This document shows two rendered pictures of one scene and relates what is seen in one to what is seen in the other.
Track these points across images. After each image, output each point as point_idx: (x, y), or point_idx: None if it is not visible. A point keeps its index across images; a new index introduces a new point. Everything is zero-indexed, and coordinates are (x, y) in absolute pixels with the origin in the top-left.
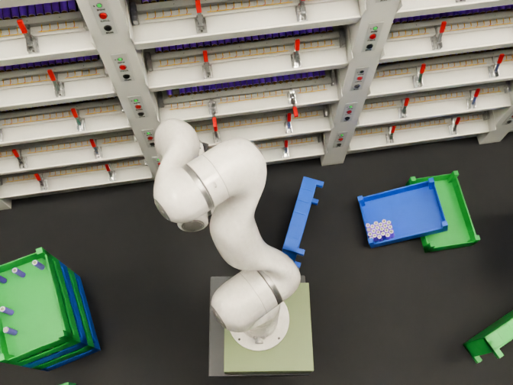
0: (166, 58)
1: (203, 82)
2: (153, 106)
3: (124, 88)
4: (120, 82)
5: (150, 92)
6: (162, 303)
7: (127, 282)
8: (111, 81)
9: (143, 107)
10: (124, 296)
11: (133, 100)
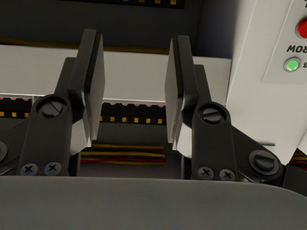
0: (154, 103)
1: (56, 83)
2: (256, 2)
3: (285, 122)
4: (278, 141)
5: (230, 61)
6: None
7: None
8: (297, 147)
9: (292, 13)
10: None
11: (296, 67)
